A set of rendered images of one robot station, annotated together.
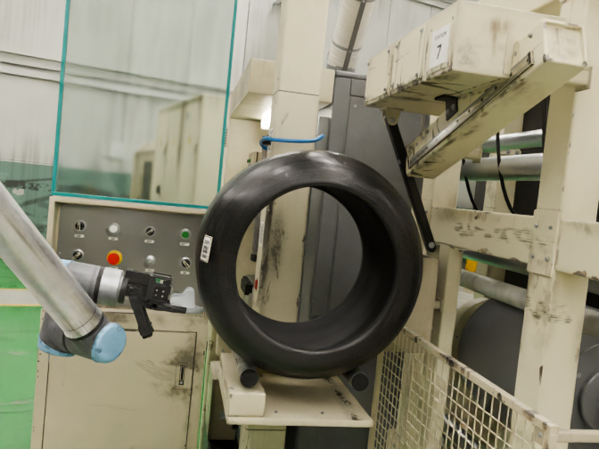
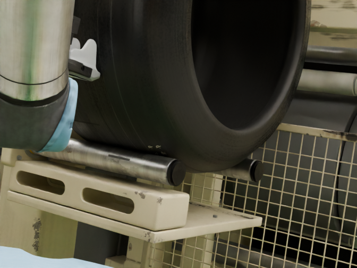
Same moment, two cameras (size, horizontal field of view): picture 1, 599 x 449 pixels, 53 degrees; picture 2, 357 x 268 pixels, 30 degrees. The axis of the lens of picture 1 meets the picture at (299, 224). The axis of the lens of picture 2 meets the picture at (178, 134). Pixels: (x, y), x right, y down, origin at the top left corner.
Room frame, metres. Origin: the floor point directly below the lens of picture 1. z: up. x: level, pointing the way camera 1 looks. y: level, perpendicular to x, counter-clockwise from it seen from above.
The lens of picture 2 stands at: (0.63, 0.85, 1.02)
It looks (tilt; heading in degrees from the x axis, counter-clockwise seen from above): 3 degrees down; 316
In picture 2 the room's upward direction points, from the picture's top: 8 degrees clockwise
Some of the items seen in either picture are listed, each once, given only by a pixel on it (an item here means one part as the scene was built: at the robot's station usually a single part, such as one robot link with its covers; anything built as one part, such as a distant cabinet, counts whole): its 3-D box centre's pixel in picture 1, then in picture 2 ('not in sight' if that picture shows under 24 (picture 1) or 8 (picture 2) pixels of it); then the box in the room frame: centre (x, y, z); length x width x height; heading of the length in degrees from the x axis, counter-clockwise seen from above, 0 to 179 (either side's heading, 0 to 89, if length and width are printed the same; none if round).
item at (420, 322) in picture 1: (400, 298); not in sight; (1.91, -0.35, 1.05); 0.20 x 0.15 x 0.30; 11
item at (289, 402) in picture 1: (289, 395); (139, 207); (1.62, -0.02, 0.80); 0.37 x 0.36 x 0.02; 101
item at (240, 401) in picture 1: (240, 380); (93, 191); (1.59, 0.12, 0.84); 0.36 x 0.09 x 0.06; 11
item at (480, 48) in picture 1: (445, 69); not in sight; (1.55, -0.33, 1.71); 0.61 x 0.25 x 0.15; 11
